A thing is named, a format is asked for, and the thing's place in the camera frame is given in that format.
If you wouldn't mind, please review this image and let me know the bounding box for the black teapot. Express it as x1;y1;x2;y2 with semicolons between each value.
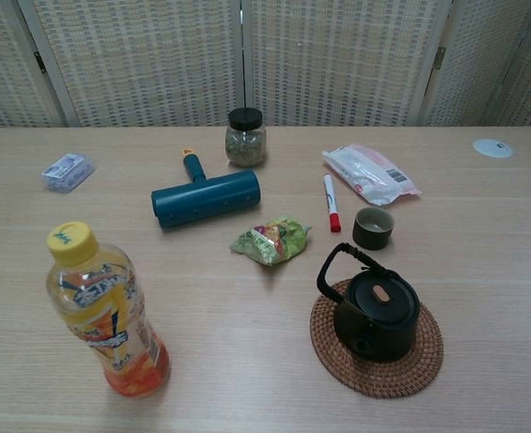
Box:
316;242;422;362

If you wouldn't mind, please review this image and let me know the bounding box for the brown woven coaster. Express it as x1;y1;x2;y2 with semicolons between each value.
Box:
309;278;444;400

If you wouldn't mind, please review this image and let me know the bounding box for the white round table grommet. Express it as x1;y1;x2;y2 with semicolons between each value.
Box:
472;137;516;160

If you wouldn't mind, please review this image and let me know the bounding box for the green snack bag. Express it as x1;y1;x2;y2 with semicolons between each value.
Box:
228;215;314;267

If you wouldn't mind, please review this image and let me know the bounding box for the teal lint roller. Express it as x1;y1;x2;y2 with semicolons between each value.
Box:
151;147;262;231

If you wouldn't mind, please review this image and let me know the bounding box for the white marker with red cap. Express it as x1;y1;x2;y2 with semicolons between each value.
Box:
322;173;343;234

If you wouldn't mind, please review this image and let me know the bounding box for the glass jar with black lid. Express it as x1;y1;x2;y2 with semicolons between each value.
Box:
224;107;267;169

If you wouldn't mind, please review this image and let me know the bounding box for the white pink plastic packet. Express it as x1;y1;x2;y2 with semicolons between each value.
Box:
321;143;423;208

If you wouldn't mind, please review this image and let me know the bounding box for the orange drink bottle yellow cap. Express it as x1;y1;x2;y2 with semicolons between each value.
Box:
45;220;172;399

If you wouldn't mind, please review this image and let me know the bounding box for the woven folding screen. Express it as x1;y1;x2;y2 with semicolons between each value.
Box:
0;0;531;130

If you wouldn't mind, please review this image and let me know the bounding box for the small clear plastic box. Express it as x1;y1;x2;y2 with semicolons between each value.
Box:
40;152;97;194

